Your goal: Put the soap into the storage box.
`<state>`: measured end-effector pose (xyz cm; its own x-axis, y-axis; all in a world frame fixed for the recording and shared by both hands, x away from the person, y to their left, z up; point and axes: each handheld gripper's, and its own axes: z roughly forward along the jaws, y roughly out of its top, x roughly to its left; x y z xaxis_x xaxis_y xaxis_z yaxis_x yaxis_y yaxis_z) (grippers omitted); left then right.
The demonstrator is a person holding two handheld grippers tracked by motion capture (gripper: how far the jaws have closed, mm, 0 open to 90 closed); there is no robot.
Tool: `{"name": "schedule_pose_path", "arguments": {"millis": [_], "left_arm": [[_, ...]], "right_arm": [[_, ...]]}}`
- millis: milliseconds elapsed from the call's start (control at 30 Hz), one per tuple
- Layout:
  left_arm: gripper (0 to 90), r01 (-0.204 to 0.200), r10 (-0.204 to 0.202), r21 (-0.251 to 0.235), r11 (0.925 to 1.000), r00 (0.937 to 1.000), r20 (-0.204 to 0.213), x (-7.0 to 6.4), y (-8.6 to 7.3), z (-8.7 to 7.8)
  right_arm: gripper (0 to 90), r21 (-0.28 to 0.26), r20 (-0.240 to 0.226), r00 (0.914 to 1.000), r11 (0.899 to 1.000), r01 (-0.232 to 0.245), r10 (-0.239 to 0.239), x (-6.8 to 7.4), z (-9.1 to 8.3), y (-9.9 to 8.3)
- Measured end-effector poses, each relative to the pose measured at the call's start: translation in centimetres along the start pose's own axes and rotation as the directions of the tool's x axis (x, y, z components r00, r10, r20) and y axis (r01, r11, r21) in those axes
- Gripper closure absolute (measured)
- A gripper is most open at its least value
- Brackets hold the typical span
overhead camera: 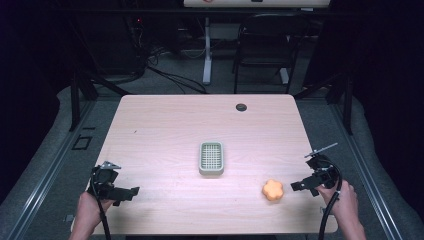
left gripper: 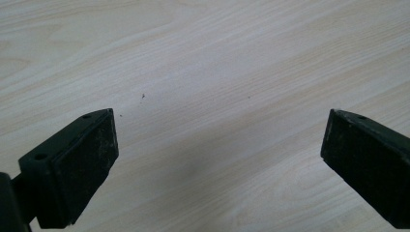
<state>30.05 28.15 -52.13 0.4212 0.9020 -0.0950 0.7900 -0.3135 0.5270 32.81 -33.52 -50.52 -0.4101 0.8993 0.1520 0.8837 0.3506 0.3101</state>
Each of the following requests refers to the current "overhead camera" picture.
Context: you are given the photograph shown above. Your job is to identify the person's right hand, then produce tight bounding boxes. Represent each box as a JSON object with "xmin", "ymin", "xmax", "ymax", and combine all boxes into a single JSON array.
[{"xmin": 315, "ymin": 179, "xmax": 360, "ymax": 228}]

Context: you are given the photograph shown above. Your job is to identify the grey-green soap dish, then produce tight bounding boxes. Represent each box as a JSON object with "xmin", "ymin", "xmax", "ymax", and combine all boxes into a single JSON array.
[{"xmin": 198, "ymin": 141, "xmax": 225, "ymax": 177}]

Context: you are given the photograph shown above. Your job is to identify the black floor cables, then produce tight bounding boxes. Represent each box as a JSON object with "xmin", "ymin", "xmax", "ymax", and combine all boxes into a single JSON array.
[{"xmin": 113, "ymin": 46, "xmax": 208, "ymax": 95}]

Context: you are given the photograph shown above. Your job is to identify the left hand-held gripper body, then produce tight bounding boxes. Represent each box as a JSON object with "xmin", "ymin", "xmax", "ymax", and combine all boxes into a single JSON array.
[{"xmin": 87, "ymin": 160, "xmax": 123, "ymax": 202}]

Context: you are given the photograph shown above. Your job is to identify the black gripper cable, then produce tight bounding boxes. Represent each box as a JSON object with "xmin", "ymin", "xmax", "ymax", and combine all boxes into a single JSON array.
[
  {"xmin": 317, "ymin": 159, "xmax": 344, "ymax": 240},
  {"xmin": 89, "ymin": 178, "xmax": 113, "ymax": 240}
]

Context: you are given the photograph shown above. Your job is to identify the person's left hand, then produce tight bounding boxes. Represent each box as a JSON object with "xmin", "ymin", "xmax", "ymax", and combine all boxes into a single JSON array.
[{"xmin": 77, "ymin": 191, "xmax": 117, "ymax": 231}]

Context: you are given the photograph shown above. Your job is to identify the black chair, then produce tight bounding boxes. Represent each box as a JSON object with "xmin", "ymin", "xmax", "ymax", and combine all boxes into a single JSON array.
[{"xmin": 231, "ymin": 13, "xmax": 312, "ymax": 95}]

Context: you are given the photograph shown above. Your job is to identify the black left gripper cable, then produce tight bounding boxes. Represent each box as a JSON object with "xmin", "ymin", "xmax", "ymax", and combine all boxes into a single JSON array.
[{"xmin": 89, "ymin": 178, "xmax": 113, "ymax": 240}]

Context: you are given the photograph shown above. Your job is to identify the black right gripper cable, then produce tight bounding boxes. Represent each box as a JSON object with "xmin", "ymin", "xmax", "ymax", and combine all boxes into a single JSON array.
[{"xmin": 317, "ymin": 159, "xmax": 344, "ymax": 240}]

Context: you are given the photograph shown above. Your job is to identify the orange flower-shaped soap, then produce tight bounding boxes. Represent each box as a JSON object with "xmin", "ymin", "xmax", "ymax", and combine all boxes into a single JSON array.
[{"xmin": 261, "ymin": 178, "xmax": 285, "ymax": 202}]

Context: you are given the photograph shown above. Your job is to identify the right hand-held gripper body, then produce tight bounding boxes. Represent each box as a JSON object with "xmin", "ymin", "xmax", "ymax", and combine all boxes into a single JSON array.
[{"xmin": 303, "ymin": 142, "xmax": 343, "ymax": 190}]

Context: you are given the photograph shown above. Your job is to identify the black metal stand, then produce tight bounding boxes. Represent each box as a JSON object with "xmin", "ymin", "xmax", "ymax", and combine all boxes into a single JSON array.
[
  {"xmin": 293, "ymin": 71, "xmax": 355, "ymax": 136},
  {"xmin": 68, "ymin": 71, "xmax": 131, "ymax": 133}
]

